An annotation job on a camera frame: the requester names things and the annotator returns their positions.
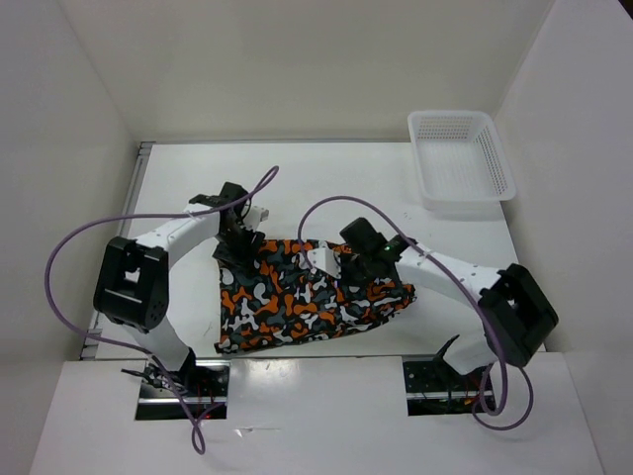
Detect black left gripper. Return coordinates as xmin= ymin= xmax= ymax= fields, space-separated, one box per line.
xmin=212 ymin=222 xmax=265 ymax=275

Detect orange camouflage shorts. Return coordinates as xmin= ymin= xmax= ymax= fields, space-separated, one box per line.
xmin=214 ymin=239 xmax=416 ymax=355

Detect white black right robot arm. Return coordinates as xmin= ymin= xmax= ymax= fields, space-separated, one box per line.
xmin=340 ymin=218 xmax=559 ymax=389

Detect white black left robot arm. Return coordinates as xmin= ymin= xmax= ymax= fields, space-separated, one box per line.
xmin=93 ymin=182 xmax=269 ymax=396

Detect white plastic basket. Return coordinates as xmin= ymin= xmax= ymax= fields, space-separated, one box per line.
xmin=407 ymin=110 xmax=516 ymax=212

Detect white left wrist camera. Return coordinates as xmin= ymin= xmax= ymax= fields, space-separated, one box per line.
xmin=242 ymin=206 xmax=269 ymax=232

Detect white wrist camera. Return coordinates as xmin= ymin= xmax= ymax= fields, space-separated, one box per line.
xmin=242 ymin=206 xmax=269 ymax=232
xmin=307 ymin=247 xmax=341 ymax=279

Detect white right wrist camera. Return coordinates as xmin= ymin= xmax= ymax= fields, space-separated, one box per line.
xmin=307 ymin=247 xmax=341 ymax=279

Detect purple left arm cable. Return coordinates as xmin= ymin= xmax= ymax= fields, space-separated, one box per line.
xmin=44 ymin=165 xmax=281 ymax=455

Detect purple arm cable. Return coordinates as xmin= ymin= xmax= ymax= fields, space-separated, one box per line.
xmin=298 ymin=196 xmax=535 ymax=430
xmin=44 ymin=165 xmax=281 ymax=455

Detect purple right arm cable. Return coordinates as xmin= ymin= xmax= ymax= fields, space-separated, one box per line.
xmin=298 ymin=196 xmax=535 ymax=430

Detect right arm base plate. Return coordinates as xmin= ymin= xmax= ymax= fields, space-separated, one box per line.
xmin=403 ymin=356 xmax=497 ymax=417

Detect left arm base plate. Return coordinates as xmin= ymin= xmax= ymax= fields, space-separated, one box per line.
xmin=122 ymin=360 xmax=230 ymax=421

